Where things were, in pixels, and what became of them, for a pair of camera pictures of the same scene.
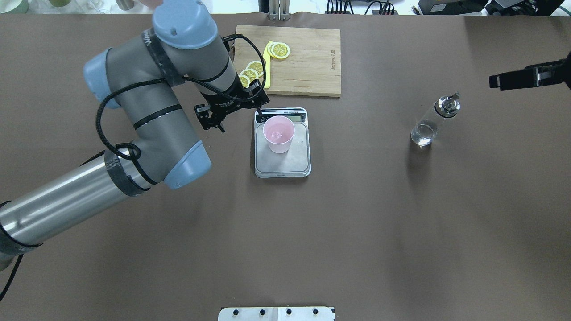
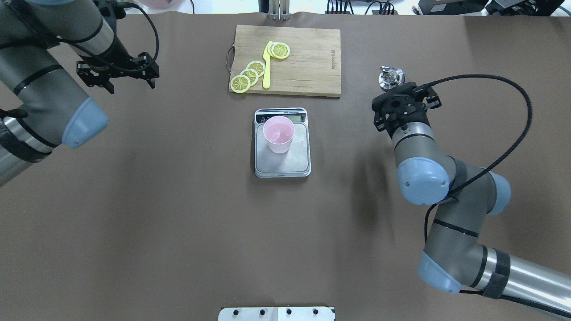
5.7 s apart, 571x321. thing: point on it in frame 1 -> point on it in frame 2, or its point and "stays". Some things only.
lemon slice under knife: x=280 y=50 stays
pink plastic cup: x=278 y=130 stays
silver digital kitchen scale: x=295 y=163 stays
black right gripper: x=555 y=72 -> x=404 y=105
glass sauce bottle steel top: x=424 y=133 -> x=391 y=78
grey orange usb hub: x=329 y=12 stays
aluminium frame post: x=279 y=10 stays
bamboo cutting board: x=312 y=67 stays
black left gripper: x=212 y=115 -> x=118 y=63
